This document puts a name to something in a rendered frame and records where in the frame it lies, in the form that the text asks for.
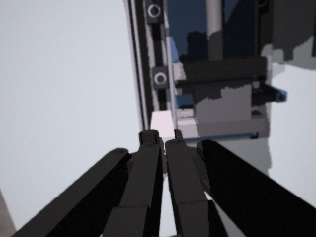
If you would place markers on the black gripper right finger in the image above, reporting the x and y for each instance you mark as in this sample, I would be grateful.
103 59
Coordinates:
256 204

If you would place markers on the grey block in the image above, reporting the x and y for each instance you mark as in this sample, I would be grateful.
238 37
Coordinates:
221 102

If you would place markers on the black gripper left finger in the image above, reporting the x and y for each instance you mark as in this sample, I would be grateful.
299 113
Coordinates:
119 196

